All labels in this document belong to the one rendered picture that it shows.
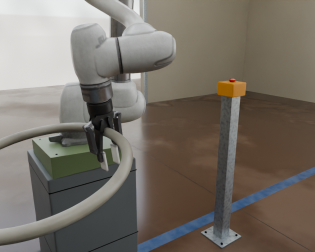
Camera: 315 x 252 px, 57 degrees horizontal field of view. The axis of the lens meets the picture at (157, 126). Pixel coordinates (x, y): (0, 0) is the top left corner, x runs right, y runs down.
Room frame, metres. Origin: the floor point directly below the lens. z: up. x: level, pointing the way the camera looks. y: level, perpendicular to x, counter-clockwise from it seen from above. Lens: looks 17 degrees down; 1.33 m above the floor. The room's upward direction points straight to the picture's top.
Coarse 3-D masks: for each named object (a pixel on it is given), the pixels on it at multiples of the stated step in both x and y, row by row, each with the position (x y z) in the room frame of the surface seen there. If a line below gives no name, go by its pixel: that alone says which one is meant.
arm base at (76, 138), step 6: (60, 132) 1.27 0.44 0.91; (66, 132) 1.24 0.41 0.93; (72, 132) 1.23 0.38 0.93; (78, 132) 1.23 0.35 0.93; (84, 132) 1.25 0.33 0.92; (48, 138) 1.25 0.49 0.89; (54, 138) 1.24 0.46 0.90; (60, 138) 1.24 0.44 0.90; (66, 138) 1.23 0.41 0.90; (72, 138) 1.22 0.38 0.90; (78, 138) 1.23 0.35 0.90; (84, 138) 1.24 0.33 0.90; (66, 144) 1.19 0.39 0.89; (72, 144) 1.20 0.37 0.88; (78, 144) 1.22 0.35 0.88
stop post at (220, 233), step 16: (224, 96) 1.73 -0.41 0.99; (224, 112) 1.72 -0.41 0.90; (224, 128) 1.72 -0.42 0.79; (224, 144) 1.71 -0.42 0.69; (224, 160) 1.70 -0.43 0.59; (224, 176) 1.70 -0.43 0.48; (224, 192) 1.69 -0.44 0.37; (224, 208) 1.69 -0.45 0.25; (224, 224) 1.70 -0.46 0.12; (224, 240) 1.67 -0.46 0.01
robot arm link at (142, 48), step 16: (96, 0) 1.01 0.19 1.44; (112, 0) 0.99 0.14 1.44; (112, 16) 0.98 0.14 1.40; (128, 16) 0.93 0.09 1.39; (128, 32) 0.84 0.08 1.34; (144, 32) 0.83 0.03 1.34; (160, 32) 0.84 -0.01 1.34; (128, 48) 0.80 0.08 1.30; (144, 48) 0.80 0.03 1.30; (160, 48) 0.81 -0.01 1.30; (128, 64) 0.80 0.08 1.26; (144, 64) 0.81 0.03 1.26; (160, 64) 0.83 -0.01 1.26
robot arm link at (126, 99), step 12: (120, 0) 1.26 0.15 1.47; (132, 0) 1.30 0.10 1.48; (120, 24) 1.27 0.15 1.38; (120, 84) 1.29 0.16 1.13; (132, 84) 1.33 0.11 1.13; (120, 96) 1.28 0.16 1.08; (132, 96) 1.31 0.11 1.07; (120, 108) 1.29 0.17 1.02; (132, 108) 1.31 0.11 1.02; (144, 108) 1.36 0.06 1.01; (132, 120) 1.35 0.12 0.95
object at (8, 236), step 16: (32, 128) 0.89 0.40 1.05; (48, 128) 0.90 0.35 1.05; (64, 128) 0.90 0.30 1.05; (80, 128) 0.89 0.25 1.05; (0, 144) 0.83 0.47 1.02; (128, 144) 0.74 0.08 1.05; (128, 160) 0.66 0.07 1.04; (112, 176) 0.60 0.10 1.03; (96, 192) 0.55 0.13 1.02; (112, 192) 0.56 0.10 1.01; (80, 208) 0.51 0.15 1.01; (96, 208) 0.53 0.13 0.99; (32, 224) 0.47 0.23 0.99; (48, 224) 0.47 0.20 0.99; (64, 224) 0.48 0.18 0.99; (0, 240) 0.45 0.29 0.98; (16, 240) 0.45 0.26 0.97
